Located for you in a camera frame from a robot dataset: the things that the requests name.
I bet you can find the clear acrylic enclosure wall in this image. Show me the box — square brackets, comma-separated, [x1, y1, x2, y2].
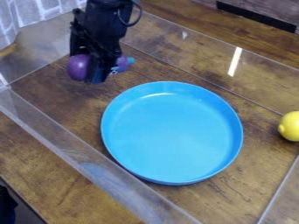
[0, 0, 299, 224]

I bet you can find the white patterned curtain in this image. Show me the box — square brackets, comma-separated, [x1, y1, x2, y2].
[0, 0, 87, 51]

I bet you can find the yellow lemon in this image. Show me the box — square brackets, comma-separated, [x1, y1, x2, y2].
[278, 111, 299, 142]

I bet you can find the blue round tray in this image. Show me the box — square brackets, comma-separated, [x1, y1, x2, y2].
[101, 81, 244, 186]

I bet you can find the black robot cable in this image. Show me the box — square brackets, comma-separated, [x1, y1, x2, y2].
[117, 0, 145, 27]

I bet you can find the purple toy eggplant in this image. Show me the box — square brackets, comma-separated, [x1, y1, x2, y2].
[67, 54, 137, 81]

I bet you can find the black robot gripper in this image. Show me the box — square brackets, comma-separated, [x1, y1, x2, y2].
[70, 0, 134, 84]

